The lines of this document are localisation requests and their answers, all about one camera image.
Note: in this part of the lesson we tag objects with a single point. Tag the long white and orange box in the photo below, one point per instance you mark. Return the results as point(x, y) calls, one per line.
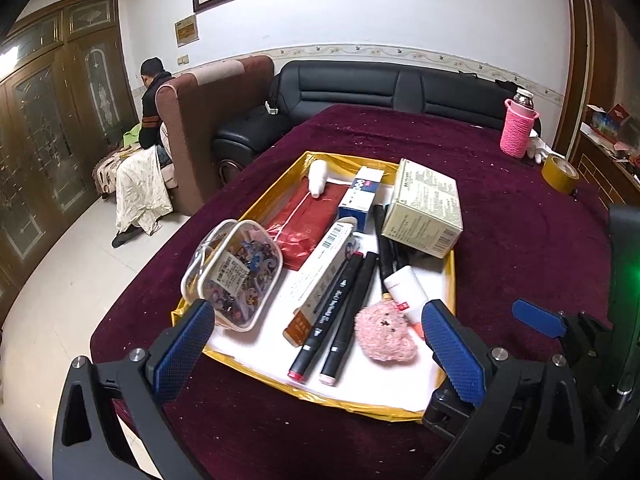
point(320, 280)

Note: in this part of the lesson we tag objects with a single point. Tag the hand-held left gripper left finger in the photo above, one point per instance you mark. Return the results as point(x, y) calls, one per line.
point(185, 350)

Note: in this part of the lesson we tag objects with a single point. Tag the pink plush bear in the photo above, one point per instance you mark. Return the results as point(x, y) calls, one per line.
point(385, 332)

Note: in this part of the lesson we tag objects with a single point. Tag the black marker with blue caps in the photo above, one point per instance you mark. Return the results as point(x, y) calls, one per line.
point(384, 245)

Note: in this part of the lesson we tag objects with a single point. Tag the white glue bottle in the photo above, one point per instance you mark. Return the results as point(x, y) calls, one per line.
point(404, 290)

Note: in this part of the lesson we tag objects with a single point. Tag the pink knitted bottle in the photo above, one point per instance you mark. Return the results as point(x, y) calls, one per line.
point(519, 127)

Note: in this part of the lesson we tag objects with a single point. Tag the brown armchair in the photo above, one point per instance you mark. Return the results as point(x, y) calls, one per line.
point(200, 135)

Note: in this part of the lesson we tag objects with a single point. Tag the black marker with red cap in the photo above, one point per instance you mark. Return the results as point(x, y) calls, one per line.
point(330, 310)

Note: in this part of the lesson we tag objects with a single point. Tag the red foil packet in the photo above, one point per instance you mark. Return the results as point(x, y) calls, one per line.
point(305, 225)

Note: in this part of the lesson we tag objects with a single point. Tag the clear pouch of stickers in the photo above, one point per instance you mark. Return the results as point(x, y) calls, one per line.
point(235, 275)

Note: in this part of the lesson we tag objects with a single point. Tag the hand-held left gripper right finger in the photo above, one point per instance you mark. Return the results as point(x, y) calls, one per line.
point(452, 350)

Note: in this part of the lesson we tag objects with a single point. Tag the patterned blanket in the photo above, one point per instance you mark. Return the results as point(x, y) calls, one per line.
point(107, 170)

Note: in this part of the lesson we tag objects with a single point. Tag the white and blue box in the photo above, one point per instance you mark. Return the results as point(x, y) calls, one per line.
point(360, 195)

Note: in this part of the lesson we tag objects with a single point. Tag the wooden glass-door cabinet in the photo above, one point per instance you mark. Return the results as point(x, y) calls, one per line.
point(45, 135)

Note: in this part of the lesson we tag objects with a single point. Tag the wooden door frame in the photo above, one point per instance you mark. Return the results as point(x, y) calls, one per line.
point(585, 60)

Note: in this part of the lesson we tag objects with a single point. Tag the small white bottle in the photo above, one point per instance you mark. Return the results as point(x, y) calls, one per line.
point(317, 177)

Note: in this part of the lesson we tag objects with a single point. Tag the beige cardboard box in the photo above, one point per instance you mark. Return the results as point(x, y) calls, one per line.
point(425, 205)

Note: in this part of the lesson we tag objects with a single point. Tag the black marker white cap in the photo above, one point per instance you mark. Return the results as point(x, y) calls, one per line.
point(352, 315)

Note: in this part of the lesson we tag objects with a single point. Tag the maroon tablecloth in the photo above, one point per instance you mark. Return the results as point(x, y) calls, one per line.
point(500, 220)

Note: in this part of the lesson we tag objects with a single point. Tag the white gloves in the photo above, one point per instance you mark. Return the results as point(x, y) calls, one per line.
point(542, 147)

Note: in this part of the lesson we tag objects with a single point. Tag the wooden sideboard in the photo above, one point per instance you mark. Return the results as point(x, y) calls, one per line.
point(600, 170)

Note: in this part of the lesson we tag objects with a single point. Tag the gold wall plaque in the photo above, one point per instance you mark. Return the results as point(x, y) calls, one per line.
point(186, 31)

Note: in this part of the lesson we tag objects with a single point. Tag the black leather sofa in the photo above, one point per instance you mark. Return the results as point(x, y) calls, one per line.
point(350, 90)

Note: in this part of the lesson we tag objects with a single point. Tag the yellow tray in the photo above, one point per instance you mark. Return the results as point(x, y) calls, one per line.
point(250, 360)

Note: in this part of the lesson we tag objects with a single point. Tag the yellow tape roll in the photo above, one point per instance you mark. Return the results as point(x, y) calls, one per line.
point(559, 175)

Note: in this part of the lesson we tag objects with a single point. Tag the green bag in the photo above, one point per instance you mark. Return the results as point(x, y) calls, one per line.
point(131, 136)

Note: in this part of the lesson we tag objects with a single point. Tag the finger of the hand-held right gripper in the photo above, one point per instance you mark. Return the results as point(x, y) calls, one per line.
point(540, 317)

